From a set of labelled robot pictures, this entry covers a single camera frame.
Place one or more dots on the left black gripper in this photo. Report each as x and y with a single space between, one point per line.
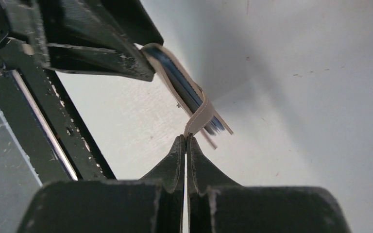
23 22

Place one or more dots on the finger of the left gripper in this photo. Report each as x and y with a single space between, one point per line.
108 25

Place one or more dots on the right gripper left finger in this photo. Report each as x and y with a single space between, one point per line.
151 204

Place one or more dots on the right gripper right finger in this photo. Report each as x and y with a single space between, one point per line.
218 204

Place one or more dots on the beige leather card holder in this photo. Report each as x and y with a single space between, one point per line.
203 118

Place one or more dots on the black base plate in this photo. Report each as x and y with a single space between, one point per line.
46 123

